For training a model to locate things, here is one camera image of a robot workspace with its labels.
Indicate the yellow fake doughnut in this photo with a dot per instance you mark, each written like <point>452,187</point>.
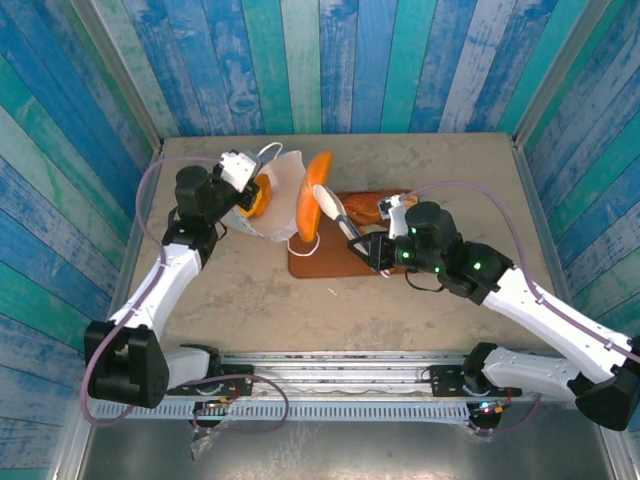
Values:
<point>263,192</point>

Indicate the white paper bag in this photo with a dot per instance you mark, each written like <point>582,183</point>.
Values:
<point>285,200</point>

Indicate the pale braided fake bread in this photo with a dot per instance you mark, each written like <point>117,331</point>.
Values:
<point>411,200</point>

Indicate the brown flaky fake pastry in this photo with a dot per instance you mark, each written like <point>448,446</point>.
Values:
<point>362,206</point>

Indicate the long orange fake baguette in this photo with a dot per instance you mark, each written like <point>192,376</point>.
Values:
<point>307,220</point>

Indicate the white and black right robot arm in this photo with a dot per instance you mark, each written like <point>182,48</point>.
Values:
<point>550,320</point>

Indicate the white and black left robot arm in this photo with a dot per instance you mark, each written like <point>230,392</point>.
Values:
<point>165,280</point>

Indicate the brown plastic tray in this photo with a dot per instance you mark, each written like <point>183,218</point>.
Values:
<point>325,260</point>

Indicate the small LED circuit board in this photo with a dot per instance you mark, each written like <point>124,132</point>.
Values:
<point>487,409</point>
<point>215,402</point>

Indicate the grey metal base panel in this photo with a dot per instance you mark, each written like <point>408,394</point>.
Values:
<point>350,450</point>

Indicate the clear plastic scrap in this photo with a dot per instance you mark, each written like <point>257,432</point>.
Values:
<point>200,445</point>

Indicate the aluminium mounting rail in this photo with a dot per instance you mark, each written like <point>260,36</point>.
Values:
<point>340,372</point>

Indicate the aluminium frame post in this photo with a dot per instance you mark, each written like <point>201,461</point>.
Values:
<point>121,75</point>
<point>553,75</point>

